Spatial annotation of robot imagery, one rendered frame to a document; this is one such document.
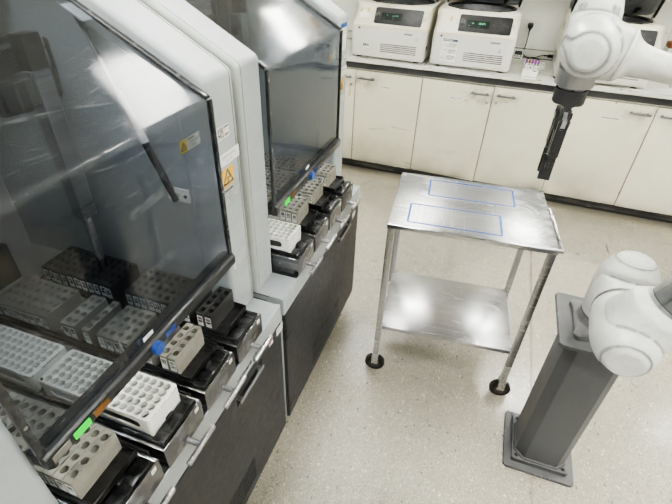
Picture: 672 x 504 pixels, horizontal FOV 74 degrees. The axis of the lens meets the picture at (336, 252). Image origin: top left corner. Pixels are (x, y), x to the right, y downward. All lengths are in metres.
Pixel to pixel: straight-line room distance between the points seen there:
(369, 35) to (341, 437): 2.74
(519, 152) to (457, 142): 0.46
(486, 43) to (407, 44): 0.54
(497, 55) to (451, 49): 0.31
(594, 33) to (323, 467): 1.63
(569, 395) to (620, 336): 0.51
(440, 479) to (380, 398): 0.41
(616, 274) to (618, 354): 0.26
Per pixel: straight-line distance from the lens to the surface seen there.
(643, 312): 1.32
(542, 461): 2.08
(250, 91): 1.21
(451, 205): 1.84
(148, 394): 1.10
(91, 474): 1.06
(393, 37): 3.58
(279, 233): 1.51
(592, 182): 3.83
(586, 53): 1.04
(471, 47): 3.51
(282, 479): 1.92
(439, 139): 3.69
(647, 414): 2.52
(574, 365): 1.66
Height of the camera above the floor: 1.71
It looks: 36 degrees down
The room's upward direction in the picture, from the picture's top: 2 degrees clockwise
